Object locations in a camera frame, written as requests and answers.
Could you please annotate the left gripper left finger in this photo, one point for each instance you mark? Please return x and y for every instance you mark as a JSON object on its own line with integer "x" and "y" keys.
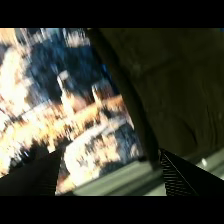
{"x": 31, "y": 178}

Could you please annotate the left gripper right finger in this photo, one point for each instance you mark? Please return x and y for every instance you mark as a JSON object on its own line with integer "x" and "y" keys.
{"x": 181, "y": 178}

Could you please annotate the dark green garment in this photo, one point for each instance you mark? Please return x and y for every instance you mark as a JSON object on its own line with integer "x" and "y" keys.
{"x": 173, "y": 90}

